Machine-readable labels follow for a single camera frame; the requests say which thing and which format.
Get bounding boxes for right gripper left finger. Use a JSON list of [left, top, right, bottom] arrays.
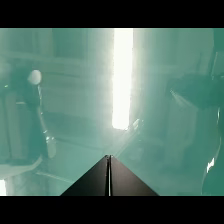
[[60, 154, 110, 197]]

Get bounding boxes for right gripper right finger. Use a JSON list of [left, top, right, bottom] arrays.
[[109, 154, 160, 197]]

